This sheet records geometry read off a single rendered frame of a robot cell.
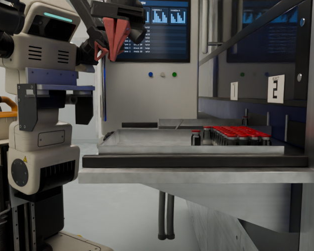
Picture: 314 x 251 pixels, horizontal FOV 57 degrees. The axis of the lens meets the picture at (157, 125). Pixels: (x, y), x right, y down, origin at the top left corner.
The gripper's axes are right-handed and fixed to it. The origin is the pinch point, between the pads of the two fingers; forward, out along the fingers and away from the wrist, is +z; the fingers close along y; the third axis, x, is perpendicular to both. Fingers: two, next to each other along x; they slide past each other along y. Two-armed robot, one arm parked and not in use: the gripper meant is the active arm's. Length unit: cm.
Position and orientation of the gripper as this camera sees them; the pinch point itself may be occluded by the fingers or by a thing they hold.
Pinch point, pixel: (113, 57)
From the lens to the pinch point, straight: 59.3
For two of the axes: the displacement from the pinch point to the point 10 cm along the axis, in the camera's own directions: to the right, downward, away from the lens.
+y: 9.9, 1.5, 0.2
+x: -0.1, -1.0, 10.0
